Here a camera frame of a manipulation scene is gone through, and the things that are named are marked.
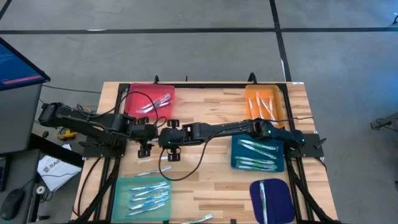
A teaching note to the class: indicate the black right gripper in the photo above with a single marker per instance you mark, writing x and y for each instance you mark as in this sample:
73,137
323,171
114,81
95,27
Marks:
172,137

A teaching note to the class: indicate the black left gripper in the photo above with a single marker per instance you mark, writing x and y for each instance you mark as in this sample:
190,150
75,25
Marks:
144,132

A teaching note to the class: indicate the blue toothbrush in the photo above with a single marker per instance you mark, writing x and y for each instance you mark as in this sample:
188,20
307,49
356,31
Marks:
152,190
145,211
149,197
147,187
149,203

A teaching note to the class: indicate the teal blue plastic bin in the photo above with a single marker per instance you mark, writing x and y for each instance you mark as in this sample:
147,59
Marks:
236,155

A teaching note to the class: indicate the green translucent plastic bin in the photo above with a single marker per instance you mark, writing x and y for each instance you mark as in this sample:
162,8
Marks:
119,211

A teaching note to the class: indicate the orange toothbrush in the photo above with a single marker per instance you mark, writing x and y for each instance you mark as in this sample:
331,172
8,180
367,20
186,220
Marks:
252,107
267,108
259,104
271,102

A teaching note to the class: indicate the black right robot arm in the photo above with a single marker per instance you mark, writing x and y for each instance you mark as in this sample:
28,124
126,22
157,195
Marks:
224,129

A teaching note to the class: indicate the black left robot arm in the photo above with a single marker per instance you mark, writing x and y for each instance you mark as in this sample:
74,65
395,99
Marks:
77,119

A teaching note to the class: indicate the red translucent plastic bin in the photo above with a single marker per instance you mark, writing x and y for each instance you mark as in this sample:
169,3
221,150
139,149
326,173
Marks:
136,99

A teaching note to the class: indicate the black table clamp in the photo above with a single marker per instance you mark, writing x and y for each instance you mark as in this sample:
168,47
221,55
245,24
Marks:
156,80
252,74

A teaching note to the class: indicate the black desk crossbar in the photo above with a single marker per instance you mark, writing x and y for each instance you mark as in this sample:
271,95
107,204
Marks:
56,152

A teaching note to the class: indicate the white printed paper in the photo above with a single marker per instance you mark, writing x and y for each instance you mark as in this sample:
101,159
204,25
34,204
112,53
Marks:
59,174

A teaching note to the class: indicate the small black floor object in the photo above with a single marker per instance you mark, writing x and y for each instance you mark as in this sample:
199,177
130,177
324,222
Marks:
45,134

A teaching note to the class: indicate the orange translucent plastic bin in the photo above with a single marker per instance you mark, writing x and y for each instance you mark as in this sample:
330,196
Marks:
264,88

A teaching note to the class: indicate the white tape roll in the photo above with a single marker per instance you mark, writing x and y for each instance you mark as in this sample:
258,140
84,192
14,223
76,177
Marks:
40,189

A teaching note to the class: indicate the navy blue flat tray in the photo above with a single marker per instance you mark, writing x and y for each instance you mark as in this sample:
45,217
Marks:
280,202

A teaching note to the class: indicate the blue screen monitor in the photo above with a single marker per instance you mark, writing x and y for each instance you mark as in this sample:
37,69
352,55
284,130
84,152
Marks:
15,65

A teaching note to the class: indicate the black computer mouse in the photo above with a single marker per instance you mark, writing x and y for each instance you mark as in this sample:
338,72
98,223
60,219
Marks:
12,203

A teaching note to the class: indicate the grey stand foot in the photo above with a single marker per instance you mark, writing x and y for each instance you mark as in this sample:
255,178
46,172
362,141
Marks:
384,123

